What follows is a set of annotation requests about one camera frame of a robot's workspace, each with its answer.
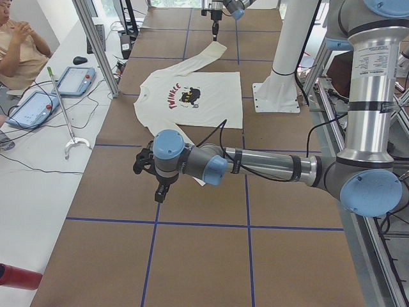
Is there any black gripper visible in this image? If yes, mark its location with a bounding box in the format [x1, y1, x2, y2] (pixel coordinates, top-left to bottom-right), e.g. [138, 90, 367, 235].
[210, 10, 223, 41]
[155, 169, 179, 202]

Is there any cream long-sleeve cat shirt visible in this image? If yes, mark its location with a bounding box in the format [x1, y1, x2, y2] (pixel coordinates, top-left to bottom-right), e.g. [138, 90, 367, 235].
[134, 42, 243, 145]

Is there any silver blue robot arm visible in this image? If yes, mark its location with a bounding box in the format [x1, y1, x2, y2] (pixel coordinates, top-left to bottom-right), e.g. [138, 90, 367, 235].
[150, 1, 408, 217]
[201, 0, 254, 42]

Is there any black power adapter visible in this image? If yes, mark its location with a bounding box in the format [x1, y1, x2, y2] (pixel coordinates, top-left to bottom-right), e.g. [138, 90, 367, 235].
[120, 34, 132, 59]

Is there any white reacher grabber stick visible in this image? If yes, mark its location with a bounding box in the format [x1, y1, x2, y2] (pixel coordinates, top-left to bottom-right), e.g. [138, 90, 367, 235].
[47, 67, 92, 160]

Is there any black keyboard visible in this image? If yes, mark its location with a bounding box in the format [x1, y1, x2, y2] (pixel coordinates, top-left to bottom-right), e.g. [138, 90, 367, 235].
[86, 24, 106, 54]

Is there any far blue teach pendant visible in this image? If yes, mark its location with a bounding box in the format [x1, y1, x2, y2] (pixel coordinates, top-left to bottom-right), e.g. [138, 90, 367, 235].
[54, 67, 96, 97]

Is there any blue teach pendant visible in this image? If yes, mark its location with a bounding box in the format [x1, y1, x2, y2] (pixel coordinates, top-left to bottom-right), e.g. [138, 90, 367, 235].
[6, 91, 59, 129]
[54, 67, 96, 97]

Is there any black computer mouse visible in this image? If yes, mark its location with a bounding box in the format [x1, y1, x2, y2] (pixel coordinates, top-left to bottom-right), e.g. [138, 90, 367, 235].
[72, 56, 88, 65]

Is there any near blue teach pendant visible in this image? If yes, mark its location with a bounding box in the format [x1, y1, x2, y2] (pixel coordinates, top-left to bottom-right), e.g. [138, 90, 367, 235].
[6, 91, 59, 129]

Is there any red cylinder bottle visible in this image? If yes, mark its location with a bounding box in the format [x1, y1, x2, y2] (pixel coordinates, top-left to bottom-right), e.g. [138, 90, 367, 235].
[1, 264, 43, 290]

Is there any seated person beige shirt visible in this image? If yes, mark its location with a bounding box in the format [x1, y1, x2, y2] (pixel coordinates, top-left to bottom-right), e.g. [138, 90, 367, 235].
[1, 1, 52, 90]

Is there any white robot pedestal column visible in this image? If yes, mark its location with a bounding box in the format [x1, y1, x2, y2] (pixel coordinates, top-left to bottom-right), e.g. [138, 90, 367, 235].
[252, 0, 321, 113]

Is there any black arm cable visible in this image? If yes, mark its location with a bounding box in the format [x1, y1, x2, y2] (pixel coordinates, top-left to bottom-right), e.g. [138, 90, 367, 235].
[194, 118, 349, 183]

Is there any aluminium frame post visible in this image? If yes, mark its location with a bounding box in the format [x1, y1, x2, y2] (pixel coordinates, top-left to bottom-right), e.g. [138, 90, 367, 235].
[72, 0, 119, 98]

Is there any aluminium side frame rack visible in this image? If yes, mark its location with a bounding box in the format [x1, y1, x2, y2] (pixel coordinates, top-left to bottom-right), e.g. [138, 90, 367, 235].
[302, 41, 409, 307]

